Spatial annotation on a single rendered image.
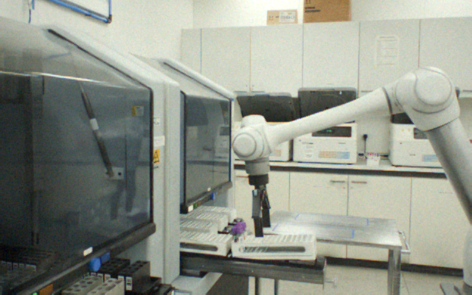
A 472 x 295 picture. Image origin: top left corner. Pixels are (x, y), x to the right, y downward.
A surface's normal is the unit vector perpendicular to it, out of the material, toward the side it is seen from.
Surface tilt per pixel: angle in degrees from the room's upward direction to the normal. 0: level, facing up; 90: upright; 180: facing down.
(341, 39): 90
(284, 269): 90
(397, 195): 90
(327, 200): 90
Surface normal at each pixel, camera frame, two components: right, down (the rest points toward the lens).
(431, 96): -0.22, -0.11
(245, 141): -0.33, 0.10
